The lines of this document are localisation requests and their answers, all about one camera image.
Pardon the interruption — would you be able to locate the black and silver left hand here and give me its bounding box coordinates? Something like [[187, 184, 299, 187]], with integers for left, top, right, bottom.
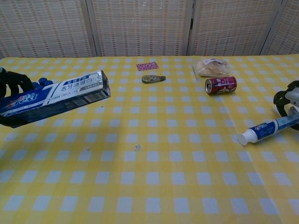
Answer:
[[0, 67, 35, 100]]

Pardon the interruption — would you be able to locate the black and silver right hand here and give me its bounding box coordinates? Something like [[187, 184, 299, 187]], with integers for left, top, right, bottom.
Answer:
[[273, 80, 299, 131]]

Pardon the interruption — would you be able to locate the white and blue toothpaste tube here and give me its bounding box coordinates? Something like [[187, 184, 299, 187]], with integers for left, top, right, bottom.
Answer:
[[236, 116, 299, 147]]

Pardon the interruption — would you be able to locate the blue and white toothpaste box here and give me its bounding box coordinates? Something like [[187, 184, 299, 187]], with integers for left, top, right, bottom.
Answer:
[[0, 70, 111, 128]]

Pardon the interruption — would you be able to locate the blue toy building block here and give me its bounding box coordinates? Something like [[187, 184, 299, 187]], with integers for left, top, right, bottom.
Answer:
[[32, 77, 53, 89]]

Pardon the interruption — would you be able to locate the red drink can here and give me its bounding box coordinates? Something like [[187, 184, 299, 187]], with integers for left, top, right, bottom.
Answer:
[[205, 76, 237, 95]]

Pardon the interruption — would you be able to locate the clear bag of snacks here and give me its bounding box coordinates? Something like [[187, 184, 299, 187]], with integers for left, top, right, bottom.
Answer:
[[195, 58, 231, 77]]

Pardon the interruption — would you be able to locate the yellow white checkered tablecloth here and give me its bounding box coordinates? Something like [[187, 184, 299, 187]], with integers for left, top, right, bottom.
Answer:
[[0, 55, 299, 224]]

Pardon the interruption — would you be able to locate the pink patterned card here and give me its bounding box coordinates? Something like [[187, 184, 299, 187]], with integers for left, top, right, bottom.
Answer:
[[136, 61, 159, 71]]

